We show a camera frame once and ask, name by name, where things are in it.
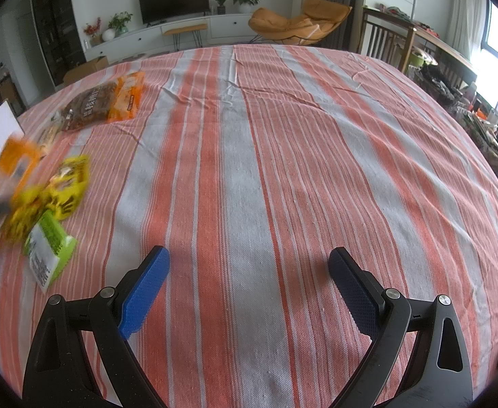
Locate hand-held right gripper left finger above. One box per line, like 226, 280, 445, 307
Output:
21, 245, 172, 408

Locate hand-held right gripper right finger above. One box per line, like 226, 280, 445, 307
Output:
328, 246, 475, 408

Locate clear orange label snack packet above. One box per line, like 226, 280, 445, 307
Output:
0, 136, 48, 266

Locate green white snack packet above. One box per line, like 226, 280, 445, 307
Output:
21, 210, 79, 294

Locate yellow egg snack packet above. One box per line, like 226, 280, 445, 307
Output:
36, 110, 65, 156

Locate orange brown snack packet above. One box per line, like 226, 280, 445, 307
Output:
60, 71, 146, 132

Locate orange grey striped tablecloth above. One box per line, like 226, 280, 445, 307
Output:
0, 44, 498, 408

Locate brown cardboard box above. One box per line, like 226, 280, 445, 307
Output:
63, 56, 109, 86

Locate black display cabinet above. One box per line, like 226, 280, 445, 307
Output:
29, 0, 86, 88

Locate red flowers in vase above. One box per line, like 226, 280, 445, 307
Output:
83, 17, 102, 45

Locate clutter of household items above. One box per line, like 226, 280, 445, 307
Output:
411, 51, 498, 205

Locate green plant in vase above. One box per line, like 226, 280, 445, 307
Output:
108, 11, 134, 37

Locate white television cabinet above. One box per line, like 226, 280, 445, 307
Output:
81, 12, 267, 62

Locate dark wooden chair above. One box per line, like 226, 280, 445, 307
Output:
356, 6, 417, 73

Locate wooden side table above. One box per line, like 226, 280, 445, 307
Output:
415, 23, 477, 90

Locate wooden stool black legs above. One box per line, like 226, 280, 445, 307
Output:
164, 23, 209, 48

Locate black television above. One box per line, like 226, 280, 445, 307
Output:
137, 0, 211, 24

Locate orange lounge chair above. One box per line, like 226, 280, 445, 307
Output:
248, 0, 352, 47

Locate white sheer curtain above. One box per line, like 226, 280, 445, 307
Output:
449, 0, 494, 58

